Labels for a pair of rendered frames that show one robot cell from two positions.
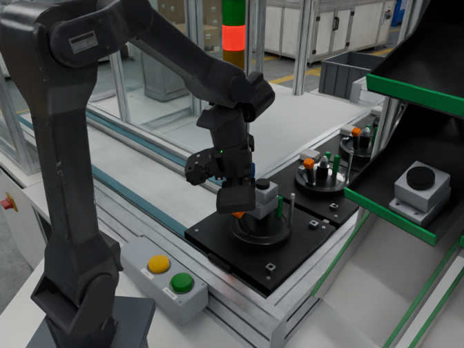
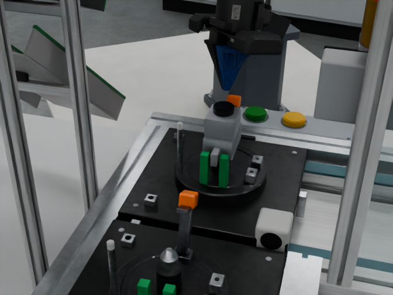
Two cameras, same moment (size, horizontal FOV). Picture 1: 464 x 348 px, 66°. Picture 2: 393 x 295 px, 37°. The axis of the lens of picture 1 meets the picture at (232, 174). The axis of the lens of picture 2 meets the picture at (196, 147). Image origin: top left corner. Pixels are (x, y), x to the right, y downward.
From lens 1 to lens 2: 1.31 m
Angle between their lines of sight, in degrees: 110
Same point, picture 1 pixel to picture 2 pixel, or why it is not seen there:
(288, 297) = (150, 133)
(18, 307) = not seen: outside the picture
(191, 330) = not seen: hidden behind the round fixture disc
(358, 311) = not seen: hidden behind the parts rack
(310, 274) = (135, 157)
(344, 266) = (97, 106)
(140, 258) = (319, 122)
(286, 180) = (241, 282)
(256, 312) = (173, 117)
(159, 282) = (276, 113)
